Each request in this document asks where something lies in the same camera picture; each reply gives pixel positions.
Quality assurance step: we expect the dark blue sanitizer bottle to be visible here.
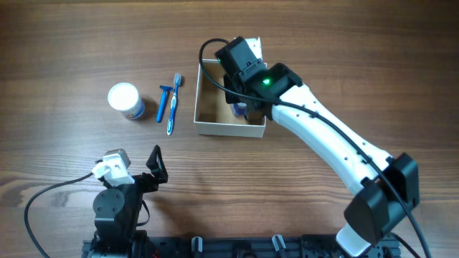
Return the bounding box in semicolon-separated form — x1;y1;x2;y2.
230;102;247;117

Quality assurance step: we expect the white floral cream tube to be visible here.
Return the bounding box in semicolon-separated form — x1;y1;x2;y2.
230;37;262;64

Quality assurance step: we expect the white cotton swab container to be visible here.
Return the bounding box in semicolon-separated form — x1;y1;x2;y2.
108;82;145;120

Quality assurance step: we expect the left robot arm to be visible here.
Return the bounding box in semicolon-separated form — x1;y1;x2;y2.
82;145;168;258

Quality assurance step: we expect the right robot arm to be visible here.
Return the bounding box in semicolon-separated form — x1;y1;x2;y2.
223;60;425;257

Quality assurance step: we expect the beige open cardboard box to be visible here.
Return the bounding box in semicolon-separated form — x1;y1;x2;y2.
194;65;266;138

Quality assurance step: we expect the blue disposable razor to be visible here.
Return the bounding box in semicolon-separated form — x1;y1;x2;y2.
156;85;174;123

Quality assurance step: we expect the blue white toothbrush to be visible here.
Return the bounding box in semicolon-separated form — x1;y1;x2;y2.
166;73;182;135

